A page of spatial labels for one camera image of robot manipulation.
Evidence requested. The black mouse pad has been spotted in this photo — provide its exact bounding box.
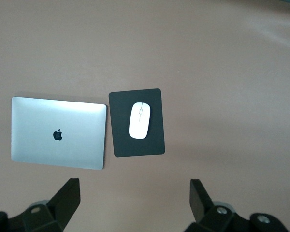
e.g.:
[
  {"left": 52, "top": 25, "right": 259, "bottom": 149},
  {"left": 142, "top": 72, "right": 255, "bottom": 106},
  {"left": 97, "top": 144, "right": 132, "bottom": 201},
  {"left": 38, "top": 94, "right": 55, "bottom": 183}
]
[{"left": 108, "top": 88, "right": 166, "bottom": 158}]

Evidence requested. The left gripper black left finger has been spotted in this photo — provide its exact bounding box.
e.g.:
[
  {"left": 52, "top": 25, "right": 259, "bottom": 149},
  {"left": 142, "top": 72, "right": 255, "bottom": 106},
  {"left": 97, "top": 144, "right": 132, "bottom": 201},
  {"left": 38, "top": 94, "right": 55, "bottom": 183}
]
[{"left": 0, "top": 178, "right": 81, "bottom": 232}]

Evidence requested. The silver laptop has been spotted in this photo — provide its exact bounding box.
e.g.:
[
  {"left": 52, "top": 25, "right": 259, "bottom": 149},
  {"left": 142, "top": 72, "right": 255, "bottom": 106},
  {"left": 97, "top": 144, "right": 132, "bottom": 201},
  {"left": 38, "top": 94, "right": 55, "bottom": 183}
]
[{"left": 11, "top": 96, "right": 108, "bottom": 171}]

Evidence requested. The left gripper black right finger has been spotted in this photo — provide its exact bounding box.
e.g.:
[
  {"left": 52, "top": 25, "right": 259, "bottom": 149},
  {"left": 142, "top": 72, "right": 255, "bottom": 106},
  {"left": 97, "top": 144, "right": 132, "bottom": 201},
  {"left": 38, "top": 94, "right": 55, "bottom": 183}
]
[{"left": 187, "top": 179, "right": 288, "bottom": 232}]

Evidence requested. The brown table cover mat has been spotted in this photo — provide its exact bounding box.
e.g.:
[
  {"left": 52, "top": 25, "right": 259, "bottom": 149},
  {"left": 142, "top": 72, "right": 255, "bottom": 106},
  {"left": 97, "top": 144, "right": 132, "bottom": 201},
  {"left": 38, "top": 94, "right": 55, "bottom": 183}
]
[{"left": 0, "top": 0, "right": 290, "bottom": 232}]

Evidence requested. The white computer mouse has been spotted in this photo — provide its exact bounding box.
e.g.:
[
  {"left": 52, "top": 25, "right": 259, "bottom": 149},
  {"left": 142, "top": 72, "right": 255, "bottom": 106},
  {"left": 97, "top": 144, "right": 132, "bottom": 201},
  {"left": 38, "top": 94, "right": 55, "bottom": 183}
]
[{"left": 128, "top": 101, "right": 152, "bottom": 140}]

